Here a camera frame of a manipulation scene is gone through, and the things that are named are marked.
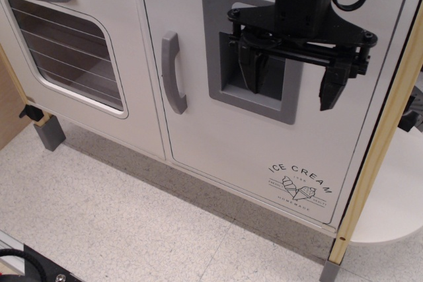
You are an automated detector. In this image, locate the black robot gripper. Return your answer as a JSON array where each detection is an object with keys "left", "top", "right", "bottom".
[{"left": 227, "top": 0, "right": 377, "bottom": 111}]

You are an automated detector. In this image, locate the white toy fridge door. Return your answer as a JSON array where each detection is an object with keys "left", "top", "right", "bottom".
[{"left": 143, "top": 0, "right": 419, "bottom": 232}]

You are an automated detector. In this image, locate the grey fridge door handle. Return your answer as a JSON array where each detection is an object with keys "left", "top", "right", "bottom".
[{"left": 161, "top": 31, "right": 188, "bottom": 114}]

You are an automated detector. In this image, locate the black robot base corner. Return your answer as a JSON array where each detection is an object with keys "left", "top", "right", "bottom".
[{"left": 0, "top": 246, "right": 87, "bottom": 282}]

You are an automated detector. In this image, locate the grey ice dispenser panel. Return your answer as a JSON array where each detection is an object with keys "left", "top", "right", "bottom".
[{"left": 202, "top": 0, "right": 303, "bottom": 125}]

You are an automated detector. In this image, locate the grey black device right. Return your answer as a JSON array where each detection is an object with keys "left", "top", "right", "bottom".
[{"left": 398, "top": 69, "right": 422, "bottom": 132}]

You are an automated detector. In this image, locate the grey right foot cap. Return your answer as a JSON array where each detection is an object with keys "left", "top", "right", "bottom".
[{"left": 319, "top": 260, "right": 340, "bottom": 282}]

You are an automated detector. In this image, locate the grey foot cap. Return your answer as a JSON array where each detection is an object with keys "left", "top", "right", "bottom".
[
  {"left": 319, "top": 260, "right": 340, "bottom": 282},
  {"left": 34, "top": 116, "right": 66, "bottom": 151}
]

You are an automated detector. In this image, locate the white toy oven door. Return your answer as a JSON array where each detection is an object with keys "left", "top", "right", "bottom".
[{"left": 1, "top": 0, "right": 165, "bottom": 158}]

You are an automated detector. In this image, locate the grey left foot cap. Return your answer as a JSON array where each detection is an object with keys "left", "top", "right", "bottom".
[{"left": 34, "top": 116, "right": 66, "bottom": 151}]

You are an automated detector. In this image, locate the black clamp knob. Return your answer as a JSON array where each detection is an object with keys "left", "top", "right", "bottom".
[{"left": 19, "top": 104, "right": 44, "bottom": 122}]

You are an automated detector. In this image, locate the wooden left side panel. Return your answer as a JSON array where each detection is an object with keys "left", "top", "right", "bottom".
[{"left": 1, "top": 48, "right": 30, "bottom": 149}]

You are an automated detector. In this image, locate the wooden right kitchen post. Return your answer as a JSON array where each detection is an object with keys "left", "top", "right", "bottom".
[{"left": 325, "top": 0, "right": 422, "bottom": 267}]

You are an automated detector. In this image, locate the white round base plate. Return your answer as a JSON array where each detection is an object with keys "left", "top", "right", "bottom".
[{"left": 350, "top": 127, "right": 422, "bottom": 245}]

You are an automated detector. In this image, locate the aluminium rail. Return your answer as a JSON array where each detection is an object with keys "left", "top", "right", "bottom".
[{"left": 1, "top": 230, "right": 25, "bottom": 275}]

